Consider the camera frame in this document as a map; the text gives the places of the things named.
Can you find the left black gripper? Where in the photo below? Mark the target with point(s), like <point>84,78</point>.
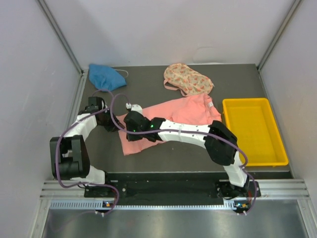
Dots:
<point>113,127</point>

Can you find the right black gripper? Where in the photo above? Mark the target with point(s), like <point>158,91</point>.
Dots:
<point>131,138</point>

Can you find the pink t shirt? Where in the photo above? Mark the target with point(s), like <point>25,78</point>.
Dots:
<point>195,110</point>

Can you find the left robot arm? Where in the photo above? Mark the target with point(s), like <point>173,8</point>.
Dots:
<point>69,155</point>

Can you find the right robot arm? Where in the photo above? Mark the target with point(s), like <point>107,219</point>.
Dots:
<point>219,142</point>

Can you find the blue cloth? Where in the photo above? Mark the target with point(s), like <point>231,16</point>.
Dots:
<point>105,77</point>

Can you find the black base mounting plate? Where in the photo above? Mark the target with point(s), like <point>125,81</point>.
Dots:
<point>183,188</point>

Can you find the floral patterned cloth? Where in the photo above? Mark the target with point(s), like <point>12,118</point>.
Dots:
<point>180,76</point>

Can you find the yellow plastic tray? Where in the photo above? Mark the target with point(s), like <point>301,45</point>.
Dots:
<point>253,122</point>

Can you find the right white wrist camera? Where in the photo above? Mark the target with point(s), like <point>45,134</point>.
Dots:
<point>134,108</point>

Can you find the slotted cable duct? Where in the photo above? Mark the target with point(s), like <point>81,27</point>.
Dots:
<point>102,205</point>

